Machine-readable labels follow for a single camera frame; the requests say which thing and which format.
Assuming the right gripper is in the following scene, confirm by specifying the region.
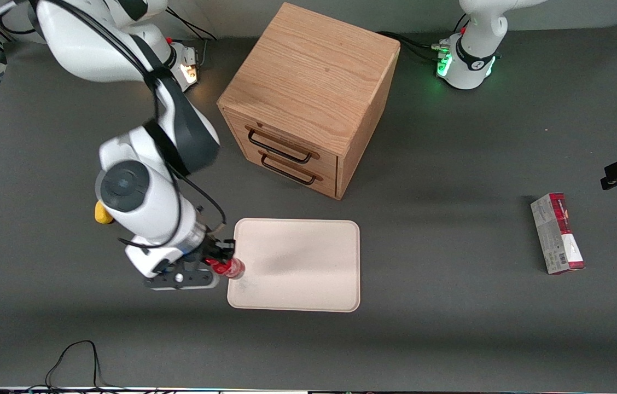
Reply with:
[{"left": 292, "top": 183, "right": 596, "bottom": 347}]
[{"left": 125, "top": 239, "right": 236, "bottom": 279}]

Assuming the red coke bottle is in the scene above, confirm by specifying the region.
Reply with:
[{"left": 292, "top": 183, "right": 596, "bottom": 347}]
[{"left": 207, "top": 258, "right": 246, "bottom": 281}]

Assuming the beige plastic tray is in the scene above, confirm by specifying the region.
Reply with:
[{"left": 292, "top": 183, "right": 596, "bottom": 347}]
[{"left": 227, "top": 218, "right": 361, "bottom": 313}]

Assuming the red and grey carton box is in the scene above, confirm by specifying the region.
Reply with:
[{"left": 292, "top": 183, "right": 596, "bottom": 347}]
[{"left": 530, "top": 192, "right": 586, "bottom": 275}]

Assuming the yellow lemon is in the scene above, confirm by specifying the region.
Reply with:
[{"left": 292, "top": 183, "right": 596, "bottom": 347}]
[{"left": 94, "top": 201, "right": 115, "bottom": 225}]

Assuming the wooden drawer cabinet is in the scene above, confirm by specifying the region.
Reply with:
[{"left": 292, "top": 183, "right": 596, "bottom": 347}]
[{"left": 217, "top": 2, "right": 401, "bottom": 201}]

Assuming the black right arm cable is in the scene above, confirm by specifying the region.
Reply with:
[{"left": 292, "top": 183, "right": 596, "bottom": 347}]
[{"left": 40, "top": 0, "right": 228, "bottom": 250}]

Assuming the black drawer handle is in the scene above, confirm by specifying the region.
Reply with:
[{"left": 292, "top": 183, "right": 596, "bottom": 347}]
[
  {"left": 260, "top": 154, "right": 317, "bottom": 186},
  {"left": 247, "top": 129, "right": 313, "bottom": 165}
]

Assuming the black cable loop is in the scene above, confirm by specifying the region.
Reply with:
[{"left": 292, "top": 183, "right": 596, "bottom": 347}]
[{"left": 24, "top": 340, "right": 139, "bottom": 394}]

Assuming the black right base cable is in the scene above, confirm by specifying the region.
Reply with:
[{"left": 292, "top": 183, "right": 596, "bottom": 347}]
[{"left": 165, "top": 8, "right": 219, "bottom": 66}]

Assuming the black base cable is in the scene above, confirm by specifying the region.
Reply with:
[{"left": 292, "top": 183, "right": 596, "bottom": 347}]
[
  {"left": 376, "top": 31, "right": 451, "bottom": 62},
  {"left": 165, "top": 8, "right": 219, "bottom": 66}
]

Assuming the black left base cable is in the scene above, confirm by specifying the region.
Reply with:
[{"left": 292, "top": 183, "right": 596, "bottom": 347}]
[{"left": 376, "top": 31, "right": 451, "bottom": 62}]

